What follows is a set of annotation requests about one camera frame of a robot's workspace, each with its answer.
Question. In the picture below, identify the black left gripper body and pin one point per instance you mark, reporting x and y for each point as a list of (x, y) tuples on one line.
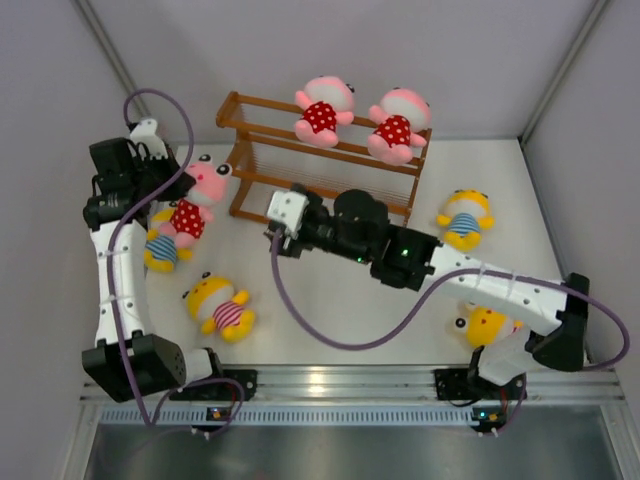
[(153, 174)]

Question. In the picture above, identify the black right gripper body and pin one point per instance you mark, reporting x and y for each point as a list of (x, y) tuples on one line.
[(319, 234)]

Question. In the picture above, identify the pink red-dotted toy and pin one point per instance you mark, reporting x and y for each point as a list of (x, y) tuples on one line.
[(327, 102), (400, 116), (195, 210)]

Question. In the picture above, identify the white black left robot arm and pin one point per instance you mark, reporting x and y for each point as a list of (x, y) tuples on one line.
[(145, 214)]

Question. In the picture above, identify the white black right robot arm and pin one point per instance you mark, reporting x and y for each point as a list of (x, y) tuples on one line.
[(553, 314)]

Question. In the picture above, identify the brown wooden shelf rack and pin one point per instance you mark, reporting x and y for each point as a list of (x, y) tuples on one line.
[(266, 154)]

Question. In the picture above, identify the yellow blue-striped toy left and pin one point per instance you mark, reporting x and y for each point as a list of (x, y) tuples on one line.
[(160, 252)]

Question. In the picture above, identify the yellow blue-striped toy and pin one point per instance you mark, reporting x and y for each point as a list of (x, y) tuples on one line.
[(160, 252), (464, 217)]

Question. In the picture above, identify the yellow pink-striped toy left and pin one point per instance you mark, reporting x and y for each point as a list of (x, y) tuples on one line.
[(217, 307)]

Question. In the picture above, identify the yellow pink-striped toy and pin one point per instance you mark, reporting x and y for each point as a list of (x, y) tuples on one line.
[(478, 326), (217, 307)]

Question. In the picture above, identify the yellow blue-striped toy right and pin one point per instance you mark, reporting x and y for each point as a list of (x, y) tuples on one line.
[(464, 217)]

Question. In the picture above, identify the yellow pink-striped toy right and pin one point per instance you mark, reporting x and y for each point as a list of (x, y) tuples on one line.
[(478, 326)]

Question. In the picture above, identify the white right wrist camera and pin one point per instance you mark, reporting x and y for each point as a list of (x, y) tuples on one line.
[(287, 207)]

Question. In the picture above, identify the aluminium front rail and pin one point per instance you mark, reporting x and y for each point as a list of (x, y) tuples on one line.
[(417, 384)]

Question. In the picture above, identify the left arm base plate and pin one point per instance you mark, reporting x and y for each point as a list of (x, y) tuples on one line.
[(221, 392)]

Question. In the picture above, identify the perforated grey cable duct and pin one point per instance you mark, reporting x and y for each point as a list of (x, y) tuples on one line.
[(367, 415)]

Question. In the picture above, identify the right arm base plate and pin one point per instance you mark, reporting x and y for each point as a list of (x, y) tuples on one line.
[(455, 384)]

